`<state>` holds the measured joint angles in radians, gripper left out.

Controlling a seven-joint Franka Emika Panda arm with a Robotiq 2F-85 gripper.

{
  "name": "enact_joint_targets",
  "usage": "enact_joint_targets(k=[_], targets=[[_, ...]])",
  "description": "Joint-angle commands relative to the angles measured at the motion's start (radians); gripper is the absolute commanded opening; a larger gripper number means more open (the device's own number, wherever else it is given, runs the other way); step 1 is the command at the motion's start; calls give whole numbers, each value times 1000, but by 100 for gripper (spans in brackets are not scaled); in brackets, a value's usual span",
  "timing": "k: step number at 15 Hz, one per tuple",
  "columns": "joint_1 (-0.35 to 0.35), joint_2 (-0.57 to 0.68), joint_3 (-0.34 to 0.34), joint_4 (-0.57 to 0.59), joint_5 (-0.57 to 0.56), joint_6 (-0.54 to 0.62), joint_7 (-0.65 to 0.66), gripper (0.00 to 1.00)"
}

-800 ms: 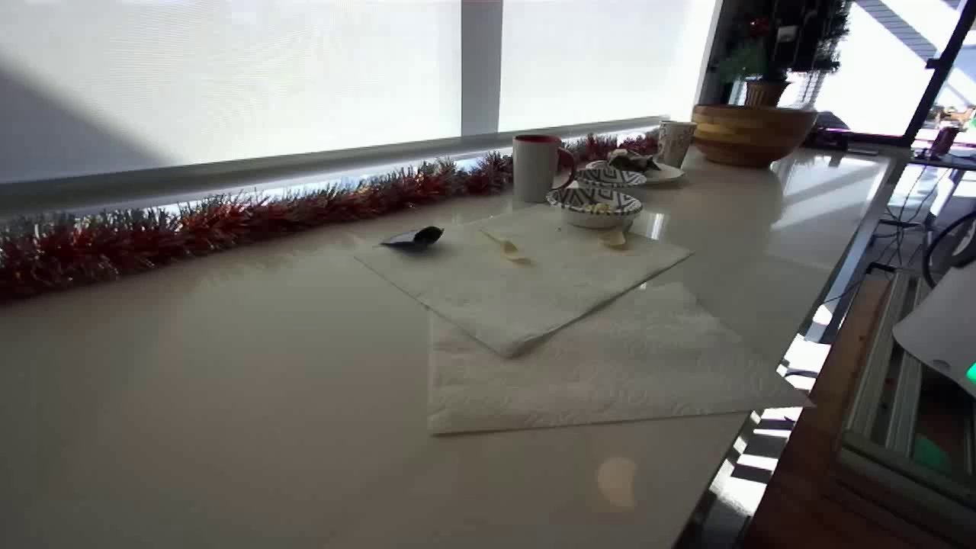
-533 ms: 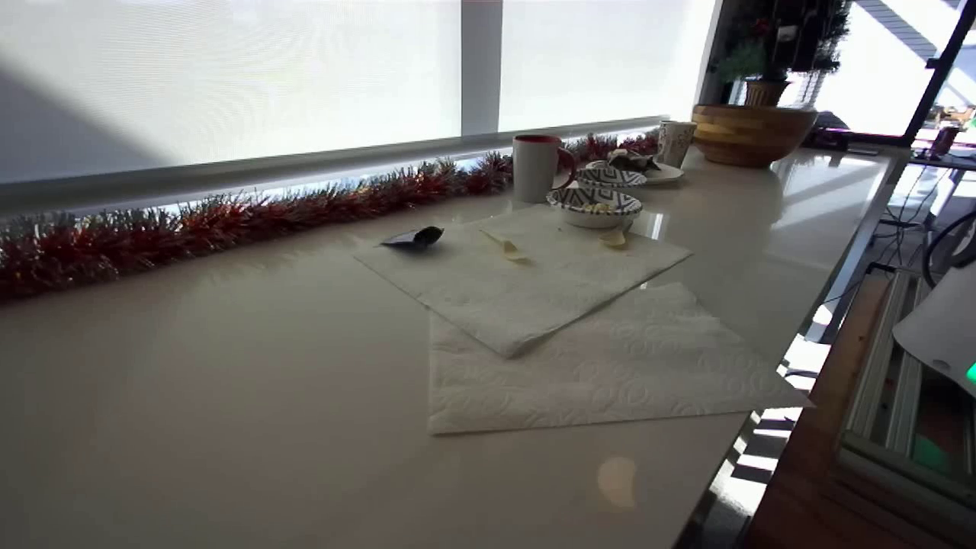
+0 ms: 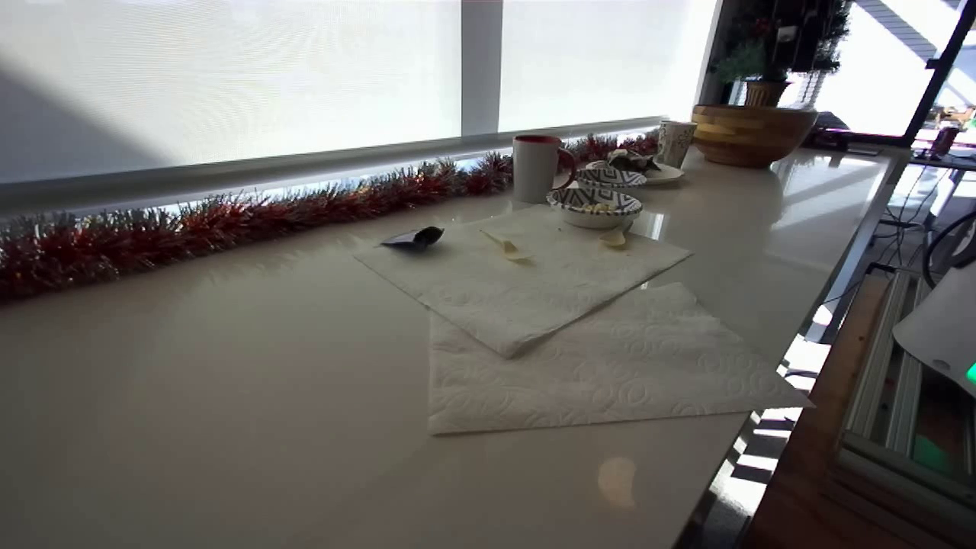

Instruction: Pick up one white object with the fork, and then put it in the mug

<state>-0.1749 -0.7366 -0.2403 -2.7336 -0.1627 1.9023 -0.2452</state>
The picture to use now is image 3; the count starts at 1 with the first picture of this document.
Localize cream plastic fork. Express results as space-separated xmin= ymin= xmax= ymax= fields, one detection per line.
xmin=481 ymin=230 xmax=533 ymax=264

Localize white mug red interior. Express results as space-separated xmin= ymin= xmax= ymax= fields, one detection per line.
xmin=510 ymin=132 xmax=564 ymax=204

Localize white embossed paper towel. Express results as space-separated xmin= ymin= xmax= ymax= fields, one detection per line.
xmin=351 ymin=201 xmax=696 ymax=364
xmin=425 ymin=282 xmax=809 ymax=438

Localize blue patterned popcorn paper bowl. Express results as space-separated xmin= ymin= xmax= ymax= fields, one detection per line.
xmin=546 ymin=184 xmax=647 ymax=232

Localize blue patterned beans paper bowl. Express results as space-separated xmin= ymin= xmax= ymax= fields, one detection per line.
xmin=574 ymin=162 xmax=648 ymax=196

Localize dark snack packets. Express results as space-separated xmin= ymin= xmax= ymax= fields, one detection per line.
xmin=607 ymin=146 xmax=661 ymax=174

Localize white window mullion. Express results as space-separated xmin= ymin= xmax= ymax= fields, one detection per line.
xmin=458 ymin=0 xmax=507 ymax=139

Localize printed paper cup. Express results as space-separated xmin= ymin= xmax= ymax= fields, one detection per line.
xmin=654 ymin=118 xmax=697 ymax=171

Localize red silver tinsel garland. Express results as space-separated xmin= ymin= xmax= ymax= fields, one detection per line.
xmin=0 ymin=127 xmax=665 ymax=305

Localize woven tree pot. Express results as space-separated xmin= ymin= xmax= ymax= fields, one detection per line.
xmin=745 ymin=76 xmax=792 ymax=112

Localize small christmas tree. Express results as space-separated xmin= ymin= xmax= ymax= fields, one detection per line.
xmin=708 ymin=0 xmax=855 ymax=103

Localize white device green light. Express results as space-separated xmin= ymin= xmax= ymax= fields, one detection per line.
xmin=890 ymin=260 xmax=976 ymax=404

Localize black cable loop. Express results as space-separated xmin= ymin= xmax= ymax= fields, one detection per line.
xmin=917 ymin=204 xmax=976 ymax=291

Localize black metal frame post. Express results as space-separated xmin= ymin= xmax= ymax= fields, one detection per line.
xmin=899 ymin=0 xmax=976 ymax=150

